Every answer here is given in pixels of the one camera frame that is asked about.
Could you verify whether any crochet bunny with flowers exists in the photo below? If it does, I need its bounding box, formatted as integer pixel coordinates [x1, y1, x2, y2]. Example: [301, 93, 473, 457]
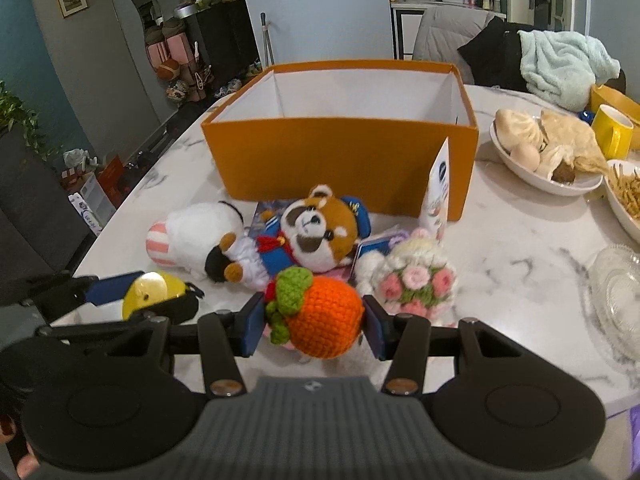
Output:
[352, 228, 458, 323]

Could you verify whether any framed wall picture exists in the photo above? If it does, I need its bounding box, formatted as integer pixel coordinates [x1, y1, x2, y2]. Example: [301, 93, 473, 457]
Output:
[58, 0, 89, 18]

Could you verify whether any orange crochet fruit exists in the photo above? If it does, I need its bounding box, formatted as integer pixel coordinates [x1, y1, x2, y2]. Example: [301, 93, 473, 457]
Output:
[263, 265, 367, 360]

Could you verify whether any green houseplant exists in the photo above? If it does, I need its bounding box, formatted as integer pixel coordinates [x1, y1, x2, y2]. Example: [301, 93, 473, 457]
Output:
[0, 81, 58, 162]

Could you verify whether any Vaseline lotion tube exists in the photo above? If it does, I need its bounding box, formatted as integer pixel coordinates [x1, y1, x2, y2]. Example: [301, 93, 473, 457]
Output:
[419, 140, 450, 240]

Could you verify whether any clear glass plate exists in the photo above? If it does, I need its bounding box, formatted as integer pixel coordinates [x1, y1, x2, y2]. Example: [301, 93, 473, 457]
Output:
[588, 245, 639, 362]

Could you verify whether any grey puffer jacket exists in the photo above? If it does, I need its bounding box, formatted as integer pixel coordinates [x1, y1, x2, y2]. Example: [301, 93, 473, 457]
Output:
[412, 4, 497, 84]

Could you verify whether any white bowl with buns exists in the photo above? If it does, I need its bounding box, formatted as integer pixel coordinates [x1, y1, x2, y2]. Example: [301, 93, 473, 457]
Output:
[489, 108, 608, 197]

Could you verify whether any yellow round toy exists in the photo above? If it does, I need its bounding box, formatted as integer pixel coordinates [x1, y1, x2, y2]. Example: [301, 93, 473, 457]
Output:
[122, 271, 186, 320]

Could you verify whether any white plush with striped foot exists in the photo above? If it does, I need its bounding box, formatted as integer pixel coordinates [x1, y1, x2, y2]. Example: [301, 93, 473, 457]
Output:
[145, 200, 244, 283]

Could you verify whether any white cabinet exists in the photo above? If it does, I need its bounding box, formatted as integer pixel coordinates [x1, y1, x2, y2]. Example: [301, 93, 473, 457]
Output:
[390, 2, 433, 60]

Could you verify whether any red panda sailor plush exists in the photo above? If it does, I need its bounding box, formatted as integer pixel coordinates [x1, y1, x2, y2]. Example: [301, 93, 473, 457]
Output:
[206, 184, 371, 292]

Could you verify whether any white bowl with fries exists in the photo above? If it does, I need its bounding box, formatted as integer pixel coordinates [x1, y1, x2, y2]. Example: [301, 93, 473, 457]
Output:
[604, 159, 640, 244]

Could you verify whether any yellow bowl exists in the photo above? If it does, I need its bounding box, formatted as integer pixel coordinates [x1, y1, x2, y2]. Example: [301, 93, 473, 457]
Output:
[589, 84, 640, 151]

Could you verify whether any black jacket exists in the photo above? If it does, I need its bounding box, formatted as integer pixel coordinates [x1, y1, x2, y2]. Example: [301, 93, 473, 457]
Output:
[458, 16, 535, 92]

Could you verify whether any yellow mug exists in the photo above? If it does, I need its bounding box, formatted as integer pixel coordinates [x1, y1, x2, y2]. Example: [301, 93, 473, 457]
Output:
[591, 104, 634, 159]

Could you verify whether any orange storage box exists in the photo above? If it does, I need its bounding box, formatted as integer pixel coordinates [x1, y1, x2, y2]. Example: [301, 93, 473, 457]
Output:
[201, 60, 480, 221]

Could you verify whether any light blue fluffy towel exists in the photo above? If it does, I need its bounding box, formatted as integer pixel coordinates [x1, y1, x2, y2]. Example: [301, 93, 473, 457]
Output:
[518, 30, 620, 112]

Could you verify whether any person left hand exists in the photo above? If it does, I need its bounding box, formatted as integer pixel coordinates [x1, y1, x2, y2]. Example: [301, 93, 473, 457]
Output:
[1, 413, 40, 479]

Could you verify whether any photo card box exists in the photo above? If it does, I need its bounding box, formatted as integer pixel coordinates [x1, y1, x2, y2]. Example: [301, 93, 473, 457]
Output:
[248, 195, 408, 274]

